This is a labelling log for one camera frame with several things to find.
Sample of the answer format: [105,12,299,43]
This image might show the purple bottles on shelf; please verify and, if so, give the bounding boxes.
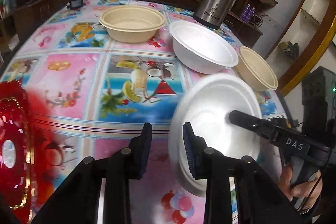
[240,4,255,23]

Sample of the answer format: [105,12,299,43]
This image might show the colourful fruit-print tablecloth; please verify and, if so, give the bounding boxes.
[1,0,205,223]

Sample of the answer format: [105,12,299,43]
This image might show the person's right hand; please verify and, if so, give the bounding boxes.
[278,163,323,207]

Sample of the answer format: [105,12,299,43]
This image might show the small beige paper bowl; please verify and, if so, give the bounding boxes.
[236,46,278,92]

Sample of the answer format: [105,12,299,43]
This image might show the small black round device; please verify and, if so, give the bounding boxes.
[67,0,84,10]

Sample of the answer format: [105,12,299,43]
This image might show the white foam plate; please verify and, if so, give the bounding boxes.
[168,73,262,197]

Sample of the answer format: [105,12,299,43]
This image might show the red gold-rimmed plate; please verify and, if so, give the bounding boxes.
[1,80,64,223]

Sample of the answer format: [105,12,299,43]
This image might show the white foam bowl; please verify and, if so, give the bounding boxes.
[169,20,239,75]

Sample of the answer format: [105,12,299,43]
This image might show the large beige paper bowl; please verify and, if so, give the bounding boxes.
[99,5,166,43]

